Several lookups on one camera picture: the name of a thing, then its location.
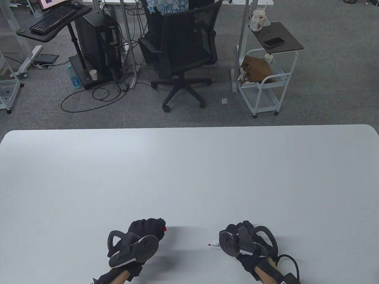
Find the person's right hand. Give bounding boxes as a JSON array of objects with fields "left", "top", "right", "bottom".
[{"left": 219, "top": 220, "right": 285, "bottom": 281}]

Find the person's left hand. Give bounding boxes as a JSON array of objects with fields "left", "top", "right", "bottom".
[{"left": 97, "top": 218, "right": 167, "bottom": 284}]

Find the person's left forearm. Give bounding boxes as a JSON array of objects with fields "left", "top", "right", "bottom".
[{"left": 109, "top": 268, "right": 131, "bottom": 284}]

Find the person's right forearm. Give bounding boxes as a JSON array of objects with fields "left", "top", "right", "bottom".
[{"left": 254, "top": 257, "right": 282, "bottom": 284}]

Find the black left hand controller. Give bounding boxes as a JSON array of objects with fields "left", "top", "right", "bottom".
[{"left": 107, "top": 230, "right": 160, "bottom": 268}]

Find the black hand controller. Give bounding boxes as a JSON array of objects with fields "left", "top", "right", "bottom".
[
  {"left": 219, "top": 225, "right": 278, "bottom": 257},
  {"left": 107, "top": 230, "right": 160, "bottom": 268}
]

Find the black right hand controller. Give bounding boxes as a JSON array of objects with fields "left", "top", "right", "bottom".
[{"left": 219, "top": 225, "right": 278, "bottom": 257}]

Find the blue water bottle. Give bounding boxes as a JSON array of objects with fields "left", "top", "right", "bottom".
[{"left": 67, "top": 65, "right": 81, "bottom": 89}]

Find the white rolling cart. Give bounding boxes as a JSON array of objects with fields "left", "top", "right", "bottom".
[{"left": 238, "top": 49, "right": 299, "bottom": 119}]

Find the white desk leg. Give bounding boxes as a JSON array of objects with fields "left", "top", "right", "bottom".
[
  {"left": 231, "top": 0, "right": 253, "bottom": 94},
  {"left": 119, "top": 0, "right": 140, "bottom": 89}
]

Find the black mesh office chair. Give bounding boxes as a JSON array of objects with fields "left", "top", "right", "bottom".
[{"left": 139, "top": 0, "right": 223, "bottom": 112}]

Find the black computer tower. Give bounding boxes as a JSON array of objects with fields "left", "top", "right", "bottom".
[{"left": 76, "top": 13, "right": 123, "bottom": 81}]

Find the brown bag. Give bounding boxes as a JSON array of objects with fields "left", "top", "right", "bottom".
[{"left": 240, "top": 55, "right": 277, "bottom": 85}]

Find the black keyboard stand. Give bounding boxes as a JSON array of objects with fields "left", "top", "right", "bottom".
[{"left": 16, "top": 4, "right": 102, "bottom": 89}]

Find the blue star patterned cloth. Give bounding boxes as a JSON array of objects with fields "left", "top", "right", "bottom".
[{"left": 147, "top": 0, "right": 190, "bottom": 14}]

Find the black smartphone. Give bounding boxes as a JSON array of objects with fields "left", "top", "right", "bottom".
[{"left": 263, "top": 37, "right": 285, "bottom": 48}]

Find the black keyboard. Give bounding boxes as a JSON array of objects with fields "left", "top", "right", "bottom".
[{"left": 29, "top": 6, "right": 77, "bottom": 33}]

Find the patterned cup with straw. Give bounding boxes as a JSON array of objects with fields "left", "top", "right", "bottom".
[{"left": 249, "top": 3, "right": 271, "bottom": 32}]

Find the dark brown cart board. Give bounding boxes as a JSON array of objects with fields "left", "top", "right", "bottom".
[{"left": 248, "top": 22, "right": 304, "bottom": 54}]

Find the laptop screen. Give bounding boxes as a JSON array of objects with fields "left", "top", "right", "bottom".
[{"left": 38, "top": 0, "right": 71, "bottom": 12}]

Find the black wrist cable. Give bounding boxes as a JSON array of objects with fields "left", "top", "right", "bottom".
[{"left": 275, "top": 254, "right": 301, "bottom": 284}]

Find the black floor cable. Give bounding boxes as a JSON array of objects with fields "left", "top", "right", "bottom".
[{"left": 61, "top": 80, "right": 154, "bottom": 113}]

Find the white frame on wheels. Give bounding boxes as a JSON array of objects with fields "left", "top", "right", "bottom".
[{"left": 0, "top": 50, "right": 25, "bottom": 114}]

